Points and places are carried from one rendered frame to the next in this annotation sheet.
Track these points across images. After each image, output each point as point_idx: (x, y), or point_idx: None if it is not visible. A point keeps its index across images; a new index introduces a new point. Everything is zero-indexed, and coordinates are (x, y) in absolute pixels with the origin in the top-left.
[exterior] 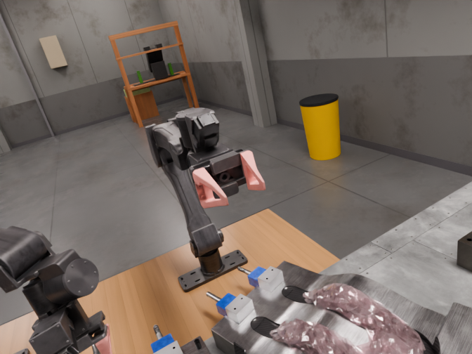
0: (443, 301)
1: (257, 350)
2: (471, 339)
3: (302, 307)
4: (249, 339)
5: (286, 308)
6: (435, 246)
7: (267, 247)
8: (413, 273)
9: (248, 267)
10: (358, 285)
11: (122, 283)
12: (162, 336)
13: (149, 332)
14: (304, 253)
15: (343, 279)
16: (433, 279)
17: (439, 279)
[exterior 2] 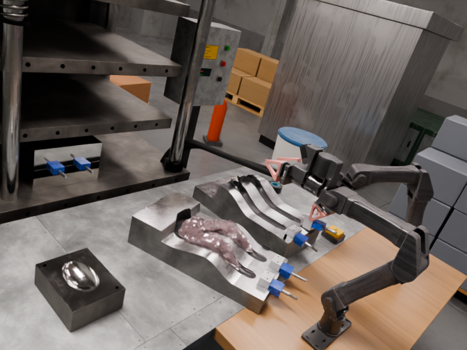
0: (147, 280)
1: (256, 245)
2: (162, 217)
3: (239, 259)
4: (263, 251)
5: (249, 264)
6: (129, 329)
7: None
8: (158, 303)
9: (297, 330)
10: (208, 252)
11: (399, 328)
12: (308, 244)
13: (332, 285)
14: (250, 340)
15: (216, 260)
16: (146, 296)
17: (142, 296)
